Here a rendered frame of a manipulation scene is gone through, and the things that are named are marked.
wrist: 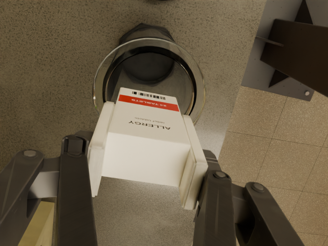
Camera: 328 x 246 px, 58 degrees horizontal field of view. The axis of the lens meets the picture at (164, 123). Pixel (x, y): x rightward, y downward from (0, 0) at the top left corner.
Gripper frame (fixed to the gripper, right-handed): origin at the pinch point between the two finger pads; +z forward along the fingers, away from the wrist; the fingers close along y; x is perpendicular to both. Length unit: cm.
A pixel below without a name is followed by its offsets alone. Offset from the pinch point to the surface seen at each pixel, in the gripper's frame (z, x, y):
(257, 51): 125, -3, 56
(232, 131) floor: 127, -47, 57
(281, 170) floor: 127, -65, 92
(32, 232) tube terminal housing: 24.4, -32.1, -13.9
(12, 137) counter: 32.8, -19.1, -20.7
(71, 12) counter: 32.7, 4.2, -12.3
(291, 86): 125, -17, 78
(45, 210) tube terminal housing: 30.3, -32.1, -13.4
